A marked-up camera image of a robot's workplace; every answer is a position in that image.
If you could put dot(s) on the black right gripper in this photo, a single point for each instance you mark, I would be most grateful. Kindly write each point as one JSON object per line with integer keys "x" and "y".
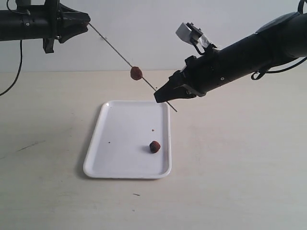
{"x": 198, "y": 77}

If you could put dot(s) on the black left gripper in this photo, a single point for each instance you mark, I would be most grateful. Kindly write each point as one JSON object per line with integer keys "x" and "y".
{"x": 59, "y": 15}

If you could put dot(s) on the thin metal skewer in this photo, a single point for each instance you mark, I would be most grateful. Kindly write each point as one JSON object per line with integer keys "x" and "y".
{"x": 120, "y": 54}

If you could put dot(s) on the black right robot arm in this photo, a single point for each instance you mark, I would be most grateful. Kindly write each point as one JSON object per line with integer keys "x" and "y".
{"x": 277, "y": 43}

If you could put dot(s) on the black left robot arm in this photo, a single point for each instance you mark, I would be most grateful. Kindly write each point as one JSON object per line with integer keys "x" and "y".
{"x": 28, "y": 21}

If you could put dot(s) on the white rectangular plastic tray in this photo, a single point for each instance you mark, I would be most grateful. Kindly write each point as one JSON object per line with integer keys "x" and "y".
{"x": 119, "y": 147}

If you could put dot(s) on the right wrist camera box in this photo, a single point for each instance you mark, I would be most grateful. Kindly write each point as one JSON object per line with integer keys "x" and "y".
{"x": 194, "y": 36}

